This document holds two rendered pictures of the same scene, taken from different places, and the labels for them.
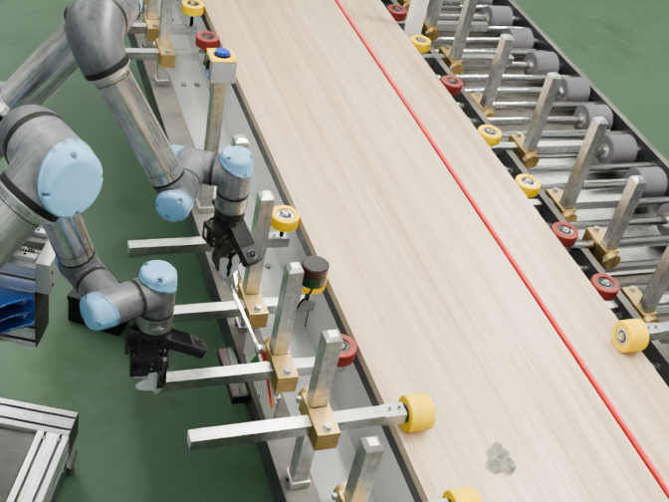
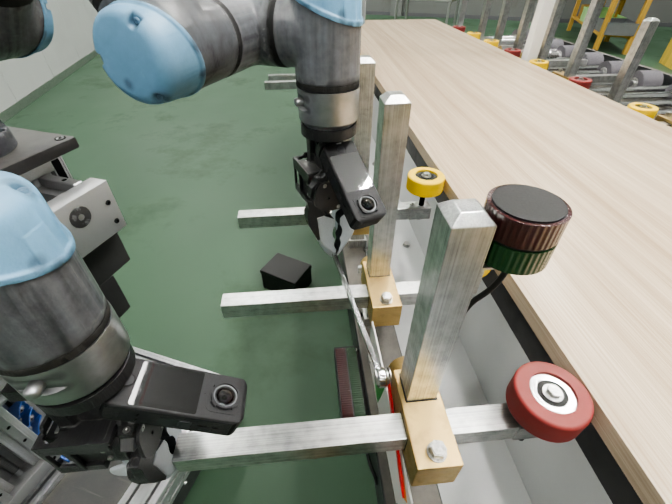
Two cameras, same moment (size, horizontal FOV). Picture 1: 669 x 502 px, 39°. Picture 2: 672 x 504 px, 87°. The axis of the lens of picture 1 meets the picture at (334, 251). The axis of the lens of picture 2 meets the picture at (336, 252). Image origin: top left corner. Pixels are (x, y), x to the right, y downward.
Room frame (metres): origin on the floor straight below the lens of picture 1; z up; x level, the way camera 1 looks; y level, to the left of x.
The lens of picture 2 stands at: (1.35, 0.09, 1.27)
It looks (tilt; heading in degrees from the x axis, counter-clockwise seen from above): 40 degrees down; 21
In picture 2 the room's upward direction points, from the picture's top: straight up
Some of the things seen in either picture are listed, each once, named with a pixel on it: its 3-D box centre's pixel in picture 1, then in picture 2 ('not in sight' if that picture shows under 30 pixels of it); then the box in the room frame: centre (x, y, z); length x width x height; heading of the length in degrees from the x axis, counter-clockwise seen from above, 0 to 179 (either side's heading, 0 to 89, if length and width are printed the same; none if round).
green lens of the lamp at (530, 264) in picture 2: (313, 276); (513, 240); (1.62, 0.03, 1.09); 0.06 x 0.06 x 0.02
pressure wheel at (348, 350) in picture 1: (336, 361); (535, 415); (1.62, -0.06, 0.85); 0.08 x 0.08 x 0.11
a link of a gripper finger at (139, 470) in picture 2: (159, 372); (146, 453); (1.42, 0.31, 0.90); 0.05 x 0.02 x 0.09; 26
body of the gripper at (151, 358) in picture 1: (148, 346); (102, 402); (1.43, 0.34, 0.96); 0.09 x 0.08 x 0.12; 116
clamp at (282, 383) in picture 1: (280, 364); (421, 414); (1.58, 0.06, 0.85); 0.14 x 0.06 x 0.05; 26
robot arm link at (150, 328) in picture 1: (154, 319); (66, 351); (1.43, 0.33, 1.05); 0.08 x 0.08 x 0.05
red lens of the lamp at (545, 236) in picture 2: (315, 267); (523, 215); (1.62, 0.03, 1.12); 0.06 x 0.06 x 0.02
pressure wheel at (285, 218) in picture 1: (282, 228); (422, 196); (2.08, 0.15, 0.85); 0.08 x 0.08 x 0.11
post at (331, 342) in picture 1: (313, 414); not in sight; (1.38, -0.03, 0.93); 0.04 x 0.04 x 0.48; 26
